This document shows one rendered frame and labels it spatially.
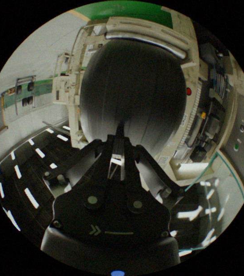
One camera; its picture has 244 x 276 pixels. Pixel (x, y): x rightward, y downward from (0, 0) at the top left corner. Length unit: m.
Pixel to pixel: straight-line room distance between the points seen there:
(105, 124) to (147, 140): 0.11
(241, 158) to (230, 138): 0.13
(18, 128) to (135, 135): 11.67
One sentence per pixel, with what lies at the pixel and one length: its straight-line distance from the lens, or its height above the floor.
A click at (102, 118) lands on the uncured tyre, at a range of 0.20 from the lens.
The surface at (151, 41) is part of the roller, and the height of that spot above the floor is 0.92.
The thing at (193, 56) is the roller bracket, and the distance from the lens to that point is 0.44.
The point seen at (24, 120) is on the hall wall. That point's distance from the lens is 11.72.
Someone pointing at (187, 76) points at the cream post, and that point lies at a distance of 0.53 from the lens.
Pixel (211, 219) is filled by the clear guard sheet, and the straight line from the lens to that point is 0.64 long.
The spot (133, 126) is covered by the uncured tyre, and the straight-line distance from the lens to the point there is 0.20.
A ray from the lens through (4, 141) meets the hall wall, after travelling 11.97.
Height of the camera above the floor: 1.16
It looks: 30 degrees up
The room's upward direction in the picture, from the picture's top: 170 degrees counter-clockwise
